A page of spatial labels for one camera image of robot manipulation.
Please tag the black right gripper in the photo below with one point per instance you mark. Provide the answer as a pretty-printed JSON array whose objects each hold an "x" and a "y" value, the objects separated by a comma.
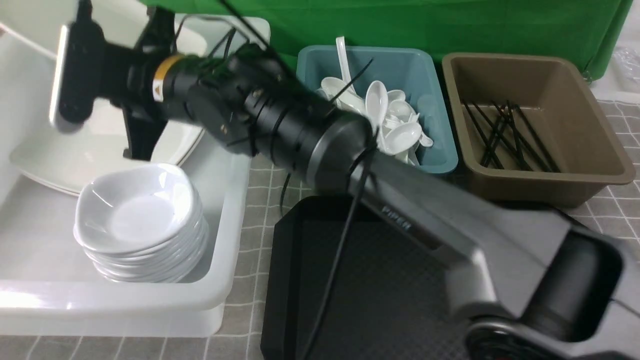
[{"x": 127, "y": 82}]

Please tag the large white square plate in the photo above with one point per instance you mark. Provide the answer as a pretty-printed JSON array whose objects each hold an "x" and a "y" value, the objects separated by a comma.
[{"x": 39, "y": 23}]

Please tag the white soup spoon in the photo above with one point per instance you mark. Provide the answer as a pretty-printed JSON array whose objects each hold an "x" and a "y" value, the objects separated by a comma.
[{"x": 376, "y": 103}]

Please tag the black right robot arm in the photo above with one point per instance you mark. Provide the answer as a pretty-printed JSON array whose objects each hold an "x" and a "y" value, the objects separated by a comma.
[{"x": 534, "y": 284}]

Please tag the stack of white square plates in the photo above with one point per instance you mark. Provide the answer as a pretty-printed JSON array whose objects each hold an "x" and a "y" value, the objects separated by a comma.
[{"x": 67, "y": 163}]

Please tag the stack of white bowls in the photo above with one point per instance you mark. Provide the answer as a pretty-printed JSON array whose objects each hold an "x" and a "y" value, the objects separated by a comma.
[{"x": 144, "y": 225}]

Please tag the large white plastic bin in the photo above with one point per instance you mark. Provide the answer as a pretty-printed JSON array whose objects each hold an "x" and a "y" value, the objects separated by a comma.
[{"x": 210, "y": 168}]

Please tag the upright white spoon in bin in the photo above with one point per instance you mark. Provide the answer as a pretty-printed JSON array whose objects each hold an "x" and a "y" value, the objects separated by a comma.
[{"x": 343, "y": 59}]

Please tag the pile of white soup spoons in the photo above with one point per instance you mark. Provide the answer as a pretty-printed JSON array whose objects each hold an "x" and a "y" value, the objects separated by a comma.
[{"x": 400, "y": 134}]

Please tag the teal plastic bin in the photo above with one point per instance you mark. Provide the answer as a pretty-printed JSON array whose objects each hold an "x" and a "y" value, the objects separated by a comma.
[{"x": 412, "y": 71}]

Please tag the black serving tray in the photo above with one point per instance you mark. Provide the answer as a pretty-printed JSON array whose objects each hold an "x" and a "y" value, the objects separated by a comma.
[{"x": 389, "y": 297}]

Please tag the black chopsticks in brown bin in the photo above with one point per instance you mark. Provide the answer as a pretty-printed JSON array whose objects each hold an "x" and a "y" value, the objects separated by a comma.
[{"x": 508, "y": 140}]

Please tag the brown plastic bin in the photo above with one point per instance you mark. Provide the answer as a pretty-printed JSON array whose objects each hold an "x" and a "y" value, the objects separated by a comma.
[{"x": 558, "y": 102}]

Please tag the green backdrop cloth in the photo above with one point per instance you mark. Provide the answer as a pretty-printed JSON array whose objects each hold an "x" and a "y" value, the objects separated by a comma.
[{"x": 584, "y": 32}]

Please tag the grey checked tablecloth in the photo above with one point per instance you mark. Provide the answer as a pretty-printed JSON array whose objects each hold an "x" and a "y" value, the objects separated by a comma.
[{"x": 260, "y": 200}]

